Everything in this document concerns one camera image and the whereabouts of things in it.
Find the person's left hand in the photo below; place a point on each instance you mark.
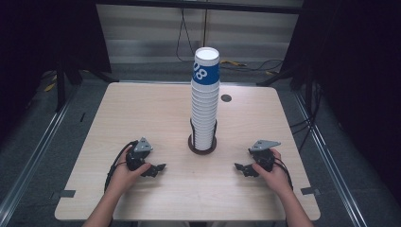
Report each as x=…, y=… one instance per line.
x=123, y=179

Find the person's right hand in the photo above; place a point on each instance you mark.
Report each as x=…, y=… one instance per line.
x=275, y=179

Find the dark round table grommet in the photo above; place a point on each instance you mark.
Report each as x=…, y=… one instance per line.
x=226, y=98

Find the black metal stand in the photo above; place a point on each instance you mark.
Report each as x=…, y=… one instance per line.
x=60, y=88
x=274, y=78

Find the dark curtain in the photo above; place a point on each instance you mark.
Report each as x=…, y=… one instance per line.
x=356, y=78
x=38, y=47

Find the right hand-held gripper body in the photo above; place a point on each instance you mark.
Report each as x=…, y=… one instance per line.
x=264, y=159

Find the silver floor rail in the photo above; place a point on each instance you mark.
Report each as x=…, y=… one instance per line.
x=331, y=164
x=34, y=157

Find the stack of white paper cups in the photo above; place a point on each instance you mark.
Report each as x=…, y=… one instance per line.
x=205, y=104

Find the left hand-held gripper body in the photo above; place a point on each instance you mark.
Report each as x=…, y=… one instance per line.
x=138, y=157

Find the yellow floor tape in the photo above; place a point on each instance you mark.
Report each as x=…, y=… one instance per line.
x=49, y=87

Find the black overhead bar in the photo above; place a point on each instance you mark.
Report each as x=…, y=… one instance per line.
x=201, y=5

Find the grey tape strip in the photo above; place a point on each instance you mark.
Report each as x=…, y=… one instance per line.
x=310, y=191
x=64, y=194

